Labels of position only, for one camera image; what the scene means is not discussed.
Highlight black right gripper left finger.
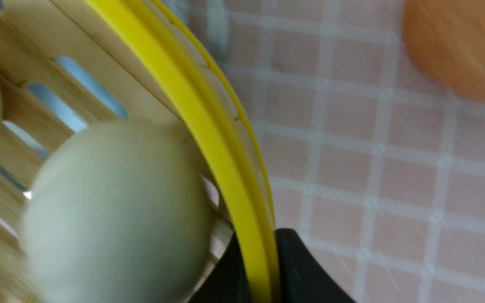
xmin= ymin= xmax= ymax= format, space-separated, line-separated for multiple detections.
xmin=189 ymin=235 xmax=251 ymax=303

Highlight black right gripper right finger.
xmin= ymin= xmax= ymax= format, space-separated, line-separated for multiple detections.
xmin=275 ymin=229 xmax=354 ymax=303

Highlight pink checkered tablecloth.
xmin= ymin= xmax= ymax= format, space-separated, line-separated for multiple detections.
xmin=166 ymin=0 xmax=485 ymax=303

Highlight yellow bamboo steamer basket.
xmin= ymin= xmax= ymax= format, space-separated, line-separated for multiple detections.
xmin=0 ymin=0 xmax=281 ymax=303

